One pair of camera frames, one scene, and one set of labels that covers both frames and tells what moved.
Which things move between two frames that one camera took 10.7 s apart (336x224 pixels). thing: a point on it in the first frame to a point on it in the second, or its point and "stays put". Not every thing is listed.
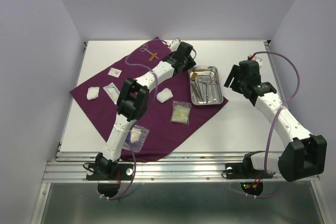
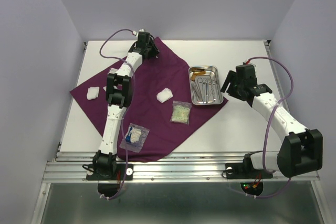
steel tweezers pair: (195, 92) stays put
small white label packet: (115, 72) stays put
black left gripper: (190, 64) to (154, 50)
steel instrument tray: (205, 85) stays put
